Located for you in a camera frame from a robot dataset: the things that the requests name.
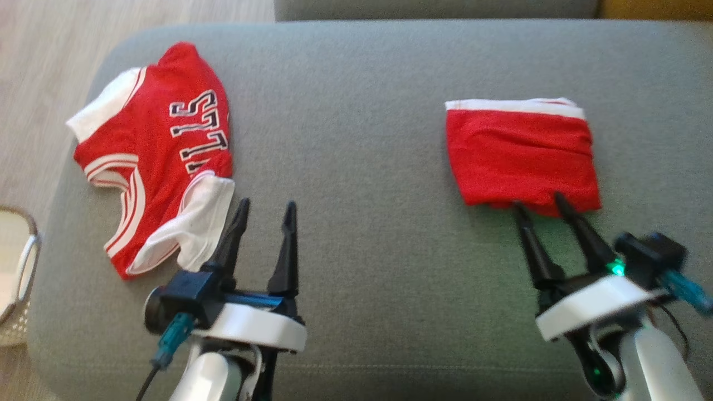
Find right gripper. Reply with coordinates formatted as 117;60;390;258
515;192;667;342

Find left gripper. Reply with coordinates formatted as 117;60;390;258
192;198;307;353

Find large grey sofa ottoman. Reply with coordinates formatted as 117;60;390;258
27;19;713;401

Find grey sofa seat cushion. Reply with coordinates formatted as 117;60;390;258
274;0;602;22

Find left cable with teal plug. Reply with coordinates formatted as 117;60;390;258
135;312;194;401

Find white laundry basket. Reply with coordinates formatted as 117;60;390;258
0;205;43;349

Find yellow sofa back cushion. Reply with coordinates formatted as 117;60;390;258
600;0;713;22

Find red jersey with black lettering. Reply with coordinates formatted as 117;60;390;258
66;42;236;280

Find red shorts with white trim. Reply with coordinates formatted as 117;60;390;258
445;97;602;219

